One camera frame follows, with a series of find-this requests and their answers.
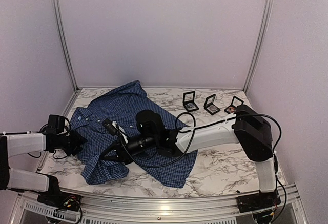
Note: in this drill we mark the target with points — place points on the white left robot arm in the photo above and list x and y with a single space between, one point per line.
47 186

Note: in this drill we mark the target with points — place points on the black open display box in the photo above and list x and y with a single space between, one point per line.
189 97
210 102
236 101

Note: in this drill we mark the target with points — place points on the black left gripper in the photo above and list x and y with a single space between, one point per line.
77 142

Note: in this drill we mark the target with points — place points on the black open display box middle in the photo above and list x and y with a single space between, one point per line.
210 102

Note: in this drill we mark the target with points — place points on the black wrist camera on right gripper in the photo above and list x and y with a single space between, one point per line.
115 130

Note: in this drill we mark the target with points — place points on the black open display box right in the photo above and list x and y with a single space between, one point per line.
236 101

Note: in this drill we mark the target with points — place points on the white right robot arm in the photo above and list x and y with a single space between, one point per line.
244 126

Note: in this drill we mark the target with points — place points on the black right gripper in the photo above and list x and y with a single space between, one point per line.
123 154

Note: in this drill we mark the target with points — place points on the black open display box left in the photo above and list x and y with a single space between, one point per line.
189 97

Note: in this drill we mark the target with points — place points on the aluminium front frame rail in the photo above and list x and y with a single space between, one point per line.
97 208

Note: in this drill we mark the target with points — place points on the blue plaid shirt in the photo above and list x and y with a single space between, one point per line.
121 105

